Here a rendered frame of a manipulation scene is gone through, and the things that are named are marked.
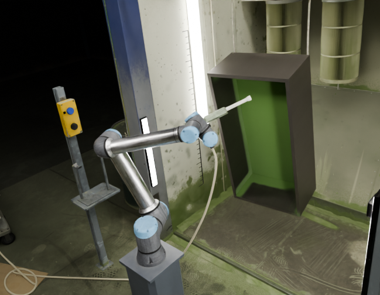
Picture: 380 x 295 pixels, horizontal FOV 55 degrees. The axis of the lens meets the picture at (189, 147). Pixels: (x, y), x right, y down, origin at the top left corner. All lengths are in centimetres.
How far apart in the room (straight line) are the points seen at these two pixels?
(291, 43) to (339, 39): 50
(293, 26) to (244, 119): 107
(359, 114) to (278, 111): 113
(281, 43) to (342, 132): 104
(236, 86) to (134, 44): 86
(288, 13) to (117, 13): 164
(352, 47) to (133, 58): 184
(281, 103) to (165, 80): 95
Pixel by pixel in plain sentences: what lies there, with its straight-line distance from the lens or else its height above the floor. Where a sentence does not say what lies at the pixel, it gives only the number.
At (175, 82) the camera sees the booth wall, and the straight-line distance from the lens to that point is 316.
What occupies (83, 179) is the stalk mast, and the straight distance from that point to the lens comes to 302.
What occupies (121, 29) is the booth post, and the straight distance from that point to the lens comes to 278.
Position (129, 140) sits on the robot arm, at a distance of 207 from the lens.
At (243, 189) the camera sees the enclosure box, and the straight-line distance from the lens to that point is 333.
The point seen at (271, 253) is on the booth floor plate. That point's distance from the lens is 334.
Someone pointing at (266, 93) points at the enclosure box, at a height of 138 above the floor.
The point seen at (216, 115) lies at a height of 143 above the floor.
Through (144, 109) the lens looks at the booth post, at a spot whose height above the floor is 134.
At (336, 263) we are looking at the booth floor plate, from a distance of 333.
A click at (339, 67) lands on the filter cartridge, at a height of 140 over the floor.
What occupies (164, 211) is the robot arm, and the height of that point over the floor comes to 86.
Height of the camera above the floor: 228
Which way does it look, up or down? 25 degrees down
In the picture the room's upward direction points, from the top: 6 degrees counter-clockwise
